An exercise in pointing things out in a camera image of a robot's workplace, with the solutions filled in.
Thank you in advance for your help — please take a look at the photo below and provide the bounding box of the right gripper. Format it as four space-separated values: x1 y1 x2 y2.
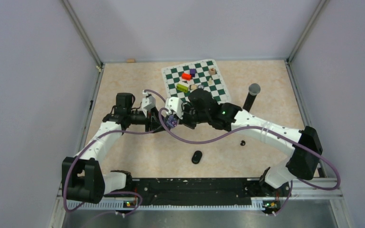
174 104 210 130

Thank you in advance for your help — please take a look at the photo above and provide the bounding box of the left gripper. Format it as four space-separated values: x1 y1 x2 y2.
128 106 171 133

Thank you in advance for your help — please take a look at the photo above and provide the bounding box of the lavender earbud charging case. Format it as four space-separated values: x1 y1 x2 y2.
165 115 178 129

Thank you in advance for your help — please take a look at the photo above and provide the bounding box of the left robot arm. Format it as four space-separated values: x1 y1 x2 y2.
62 90 162 203

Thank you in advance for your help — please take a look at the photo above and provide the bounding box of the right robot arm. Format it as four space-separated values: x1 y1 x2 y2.
181 89 322 196

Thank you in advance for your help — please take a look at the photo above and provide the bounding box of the black earbud case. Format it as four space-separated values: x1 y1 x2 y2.
191 151 203 164

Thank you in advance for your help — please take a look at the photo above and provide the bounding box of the green white lego brick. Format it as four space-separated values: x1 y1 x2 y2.
176 82 190 93

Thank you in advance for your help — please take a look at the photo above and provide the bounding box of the green white chessboard mat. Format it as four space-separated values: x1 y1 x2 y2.
161 59 231 106

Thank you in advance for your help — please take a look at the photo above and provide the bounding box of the red block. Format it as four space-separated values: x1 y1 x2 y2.
181 73 192 81

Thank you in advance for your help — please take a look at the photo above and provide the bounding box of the purple block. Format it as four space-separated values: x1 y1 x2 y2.
189 68 196 77

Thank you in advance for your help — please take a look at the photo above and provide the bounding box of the wooden cube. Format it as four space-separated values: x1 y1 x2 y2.
208 68 217 76

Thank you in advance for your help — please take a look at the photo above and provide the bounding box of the cork stopper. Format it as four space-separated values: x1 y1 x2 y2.
126 58 136 63

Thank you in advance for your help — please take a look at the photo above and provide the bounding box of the black microphone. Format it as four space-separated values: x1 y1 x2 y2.
243 83 261 112

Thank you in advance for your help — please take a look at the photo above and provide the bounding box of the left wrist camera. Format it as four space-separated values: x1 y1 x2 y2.
141 91 156 117

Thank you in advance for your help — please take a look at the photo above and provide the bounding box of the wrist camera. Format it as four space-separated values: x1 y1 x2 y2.
165 97 183 120
141 91 156 117

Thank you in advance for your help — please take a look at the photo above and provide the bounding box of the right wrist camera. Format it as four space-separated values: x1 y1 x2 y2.
165 97 183 120

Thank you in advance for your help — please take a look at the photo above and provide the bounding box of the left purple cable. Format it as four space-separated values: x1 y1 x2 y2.
63 89 171 218

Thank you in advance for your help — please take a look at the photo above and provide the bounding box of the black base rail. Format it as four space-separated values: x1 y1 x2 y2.
118 178 289 206

